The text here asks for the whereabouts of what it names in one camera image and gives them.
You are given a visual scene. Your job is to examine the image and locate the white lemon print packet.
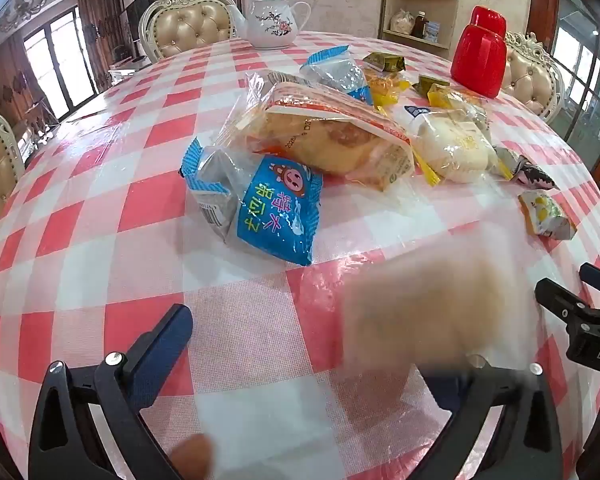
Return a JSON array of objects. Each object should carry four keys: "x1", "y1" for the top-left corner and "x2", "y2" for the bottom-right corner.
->
[{"x1": 517, "y1": 189, "x2": 577, "y2": 241}]

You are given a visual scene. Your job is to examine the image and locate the blue snack packet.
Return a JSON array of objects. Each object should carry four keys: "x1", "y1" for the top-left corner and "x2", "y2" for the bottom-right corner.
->
[
  {"x1": 300, "y1": 45, "x2": 373, "y2": 106},
  {"x1": 181, "y1": 137, "x2": 324, "y2": 267}
]

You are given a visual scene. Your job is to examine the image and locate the large orange bread packet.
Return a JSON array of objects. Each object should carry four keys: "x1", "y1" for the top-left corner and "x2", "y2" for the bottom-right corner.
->
[{"x1": 217, "y1": 71, "x2": 416, "y2": 192}]

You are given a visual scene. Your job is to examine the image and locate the green small snack packet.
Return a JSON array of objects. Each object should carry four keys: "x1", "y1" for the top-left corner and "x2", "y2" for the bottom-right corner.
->
[
  {"x1": 412, "y1": 74, "x2": 451, "y2": 97},
  {"x1": 364, "y1": 51, "x2": 407, "y2": 73}
]

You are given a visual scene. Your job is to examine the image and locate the black white zigzag packet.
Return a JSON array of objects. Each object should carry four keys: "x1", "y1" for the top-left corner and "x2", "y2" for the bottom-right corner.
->
[{"x1": 495, "y1": 147, "x2": 560, "y2": 192}]

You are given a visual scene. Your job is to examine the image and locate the brown curtain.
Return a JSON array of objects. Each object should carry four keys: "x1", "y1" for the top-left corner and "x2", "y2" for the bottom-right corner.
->
[{"x1": 77, "y1": 0, "x2": 126, "y2": 93}]

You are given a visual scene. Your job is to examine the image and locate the red white checkered tablecloth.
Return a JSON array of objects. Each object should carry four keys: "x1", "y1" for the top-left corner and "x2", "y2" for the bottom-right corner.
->
[{"x1": 0, "y1": 30, "x2": 600, "y2": 480}]

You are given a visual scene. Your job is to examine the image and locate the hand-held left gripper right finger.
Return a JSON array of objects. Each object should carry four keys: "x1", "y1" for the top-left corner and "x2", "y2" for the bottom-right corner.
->
[{"x1": 410, "y1": 355, "x2": 566, "y2": 480}]

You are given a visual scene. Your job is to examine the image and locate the clear bag of food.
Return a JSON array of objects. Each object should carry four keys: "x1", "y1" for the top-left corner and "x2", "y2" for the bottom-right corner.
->
[{"x1": 390, "y1": 9, "x2": 413, "y2": 35}]

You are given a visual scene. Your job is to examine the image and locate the clear beige cookie packet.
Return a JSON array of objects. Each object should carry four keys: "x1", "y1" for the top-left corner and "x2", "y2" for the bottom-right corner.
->
[{"x1": 340, "y1": 245, "x2": 536, "y2": 386}]

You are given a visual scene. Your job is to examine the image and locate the glass balcony door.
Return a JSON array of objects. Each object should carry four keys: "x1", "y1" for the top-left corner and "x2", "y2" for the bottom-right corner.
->
[{"x1": 22, "y1": 7, "x2": 98, "y2": 116}]

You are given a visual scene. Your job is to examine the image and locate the chandelier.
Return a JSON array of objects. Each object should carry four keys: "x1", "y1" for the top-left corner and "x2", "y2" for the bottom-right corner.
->
[{"x1": 0, "y1": 0, "x2": 48, "y2": 33}]

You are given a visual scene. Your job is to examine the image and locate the clear white bun packet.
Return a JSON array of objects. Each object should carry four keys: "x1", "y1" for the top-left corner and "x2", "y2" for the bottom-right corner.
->
[{"x1": 404, "y1": 105, "x2": 513, "y2": 187}]

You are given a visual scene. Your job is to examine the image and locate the beige wooden corner shelf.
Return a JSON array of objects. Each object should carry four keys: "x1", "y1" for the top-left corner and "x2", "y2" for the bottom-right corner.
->
[{"x1": 378, "y1": 0, "x2": 460, "y2": 61}]

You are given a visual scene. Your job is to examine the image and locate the white floral teapot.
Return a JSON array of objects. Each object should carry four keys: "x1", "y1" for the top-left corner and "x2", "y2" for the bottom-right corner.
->
[{"x1": 228, "y1": 0, "x2": 312, "y2": 51}]

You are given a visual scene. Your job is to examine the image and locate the person's left hand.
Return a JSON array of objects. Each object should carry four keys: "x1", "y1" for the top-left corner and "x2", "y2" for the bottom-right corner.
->
[{"x1": 171, "y1": 432, "x2": 214, "y2": 479}]

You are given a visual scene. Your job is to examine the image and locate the yellow bread packet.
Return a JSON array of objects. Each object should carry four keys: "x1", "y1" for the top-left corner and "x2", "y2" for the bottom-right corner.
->
[
  {"x1": 365, "y1": 71, "x2": 411, "y2": 111},
  {"x1": 426, "y1": 84, "x2": 483, "y2": 111}
]

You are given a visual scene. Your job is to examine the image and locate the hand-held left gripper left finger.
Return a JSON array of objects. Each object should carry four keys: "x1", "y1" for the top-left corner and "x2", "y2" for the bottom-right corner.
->
[{"x1": 27, "y1": 304, "x2": 201, "y2": 480}]

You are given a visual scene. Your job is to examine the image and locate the red thermos jug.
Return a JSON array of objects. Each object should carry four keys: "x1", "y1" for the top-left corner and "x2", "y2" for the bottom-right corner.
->
[{"x1": 450, "y1": 6, "x2": 509, "y2": 99}]

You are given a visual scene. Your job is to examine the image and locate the black television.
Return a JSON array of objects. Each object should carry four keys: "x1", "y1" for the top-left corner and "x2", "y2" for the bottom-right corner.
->
[{"x1": 126, "y1": 0, "x2": 151, "y2": 56}]

